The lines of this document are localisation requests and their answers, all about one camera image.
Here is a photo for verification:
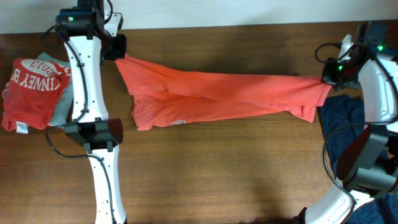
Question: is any orange-red t-shirt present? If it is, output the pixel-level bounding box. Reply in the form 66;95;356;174
116;56;331;131

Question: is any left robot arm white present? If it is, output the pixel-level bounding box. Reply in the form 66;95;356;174
55;0;127;223

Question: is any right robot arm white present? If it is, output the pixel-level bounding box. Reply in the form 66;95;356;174
294;21;397;223

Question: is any navy blue garment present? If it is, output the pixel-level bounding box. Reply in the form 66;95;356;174
318;95;397;224

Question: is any folded light blue t-shirt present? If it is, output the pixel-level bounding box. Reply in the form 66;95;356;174
37;52;73;126

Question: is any folded red printed t-shirt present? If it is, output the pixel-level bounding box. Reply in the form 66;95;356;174
1;58;71;131

